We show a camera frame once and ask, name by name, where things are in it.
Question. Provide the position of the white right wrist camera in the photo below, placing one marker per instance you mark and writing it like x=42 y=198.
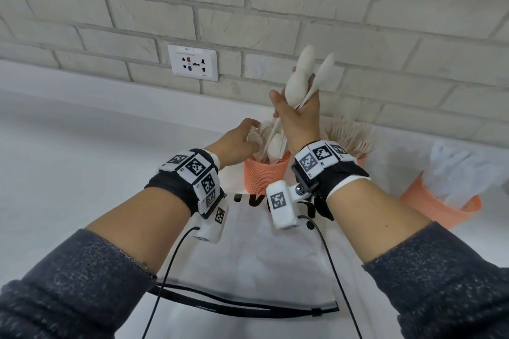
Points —
x=280 y=211

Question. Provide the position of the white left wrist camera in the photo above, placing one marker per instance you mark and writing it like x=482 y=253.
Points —
x=210 y=227

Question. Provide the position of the person's left forearm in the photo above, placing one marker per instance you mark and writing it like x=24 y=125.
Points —
x=139 y=223

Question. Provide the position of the person's right forearm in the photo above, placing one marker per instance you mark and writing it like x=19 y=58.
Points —
x=381 y=219

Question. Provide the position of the person's left hand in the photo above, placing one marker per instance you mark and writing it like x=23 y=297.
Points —
x=234 y=144

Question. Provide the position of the person's right hand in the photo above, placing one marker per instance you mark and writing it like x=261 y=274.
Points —
x=302 y=124

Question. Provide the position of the white wall socket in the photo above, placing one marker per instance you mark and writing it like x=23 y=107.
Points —
x=193 y=63

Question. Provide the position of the bunch of white plastic spoons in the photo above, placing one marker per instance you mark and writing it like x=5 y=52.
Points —
x=274 y=148

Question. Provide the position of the bunch of white plastic knives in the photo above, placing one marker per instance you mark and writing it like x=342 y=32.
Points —
x=457 y=176

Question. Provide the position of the orange mesh spoon cup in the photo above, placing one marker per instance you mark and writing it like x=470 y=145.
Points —
x=262 y=176

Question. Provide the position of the grey zip pouch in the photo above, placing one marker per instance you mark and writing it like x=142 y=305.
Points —
x=246 y=255

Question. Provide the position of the black wristband with markers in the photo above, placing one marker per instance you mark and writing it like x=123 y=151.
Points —
x=334 y=172
x=187 y=180

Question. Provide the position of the black left wristband with markers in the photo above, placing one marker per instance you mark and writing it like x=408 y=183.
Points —
x=187 y=180

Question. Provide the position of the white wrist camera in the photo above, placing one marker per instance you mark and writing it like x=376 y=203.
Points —
x=210 y=227
x=280 y=211

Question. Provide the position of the bunch of white plastic forks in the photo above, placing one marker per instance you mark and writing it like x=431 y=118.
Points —
x=352 y=138

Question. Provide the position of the black right wristband with markers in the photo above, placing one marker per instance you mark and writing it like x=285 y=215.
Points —
x=334 y=172

